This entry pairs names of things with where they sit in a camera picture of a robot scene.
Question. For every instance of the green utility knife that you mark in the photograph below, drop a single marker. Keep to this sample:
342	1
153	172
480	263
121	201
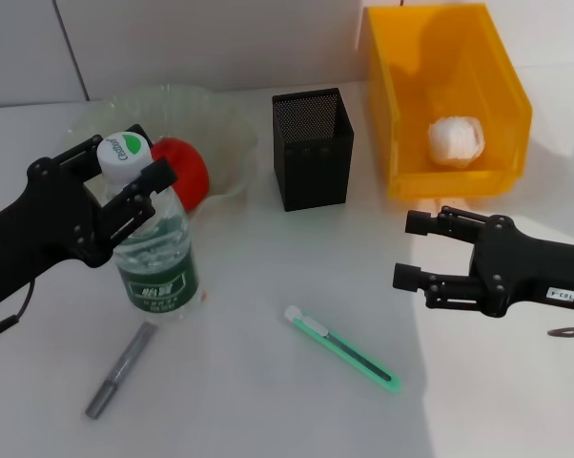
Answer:
339	346

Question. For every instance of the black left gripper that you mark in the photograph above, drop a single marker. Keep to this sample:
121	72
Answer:
39	224

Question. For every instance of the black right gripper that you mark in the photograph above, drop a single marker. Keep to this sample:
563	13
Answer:
530	272

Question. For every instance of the grey marker pen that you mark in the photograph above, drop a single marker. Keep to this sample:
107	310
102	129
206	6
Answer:
120	372

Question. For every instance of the yellow plastic bin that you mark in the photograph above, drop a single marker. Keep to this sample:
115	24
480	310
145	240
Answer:
458	71

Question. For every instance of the clear green-label water bottle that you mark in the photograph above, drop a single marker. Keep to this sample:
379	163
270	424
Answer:
158	276

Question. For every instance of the green glass fruit plate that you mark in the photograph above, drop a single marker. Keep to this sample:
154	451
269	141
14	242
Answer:
220	133

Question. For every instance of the red-orange fruit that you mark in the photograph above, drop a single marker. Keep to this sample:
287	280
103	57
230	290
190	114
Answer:
191	172

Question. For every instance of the white paper ball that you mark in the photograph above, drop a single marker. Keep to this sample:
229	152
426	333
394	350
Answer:
456	140

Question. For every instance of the black mesh pen holder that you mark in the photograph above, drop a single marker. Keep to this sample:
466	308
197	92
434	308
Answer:
315	157

